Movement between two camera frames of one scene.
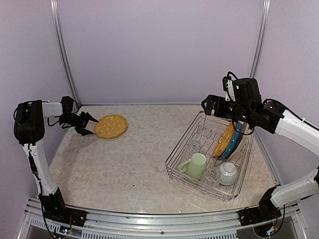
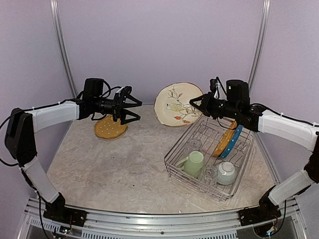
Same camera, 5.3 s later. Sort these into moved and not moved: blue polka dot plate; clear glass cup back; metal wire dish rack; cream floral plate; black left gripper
Moved: cream floral plate; black left gripper
Not moved: clear glass cup back; blue polka dot plate; metal wire dish rack
